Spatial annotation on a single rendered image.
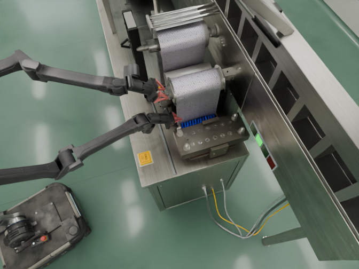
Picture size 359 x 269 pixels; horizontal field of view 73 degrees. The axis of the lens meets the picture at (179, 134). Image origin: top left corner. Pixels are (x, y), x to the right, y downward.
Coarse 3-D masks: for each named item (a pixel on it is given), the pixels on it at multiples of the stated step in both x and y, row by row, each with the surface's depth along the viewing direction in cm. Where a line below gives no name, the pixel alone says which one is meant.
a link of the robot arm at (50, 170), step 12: (60, 156) 108; (72, 156) 109; (12, 168) 94; (24, 168) 97; (36, 168) 101; (48, 168) 105; (60, 168) 112; (0, 180) 89; (12, 180) 93; (24, 180) 98
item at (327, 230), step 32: (192, 0) 155; (224, 32) 122; (224, 64) 133; (256, 96) 108; (288, 128) 90; (288, 160) 97; (288, 192) 104; (320, 192) 83; (320, 224) 88; (320, 256) 94; (352, 256) 76
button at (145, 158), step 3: (141, 153) 143; (144, 153) 143; (147, 153) 143; (138, 156) 142; (141, 156) 142; (144, 156) 142; (147, 156) 142; (150, 156) 142; (141, 159) 141; (144, 159) 141; (147, 159) 141; (150, 159) 141; (141, 162) 140; (144, 162) 140; (147, 162) 141; (150, 162) 142
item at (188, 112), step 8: (216, 96) 127; (192, 104) 127; (200, 104) 129; (208, 104) 132; (216, 104) 134; (176, 112) 130; (184, 112) 131; (192, 112) 134; (200, 112) 137; (208, 112) 139; (184, 120) 139
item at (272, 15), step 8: (240, 0) 64; (248, 0) 66; (256, 0) 67; (264, 0) 89; (256, 8) 69; (264, 8) 70; (272, 8) 86; (264, 16) 73; (272, 16) 74; (280, 16) 83; (256, 24) 72; (272, 24) 76; (280, 24) 77; (288, 24) 81; (264, 32) 76; (280, 32) 81; (288, 32) 82; (272, 40) 80
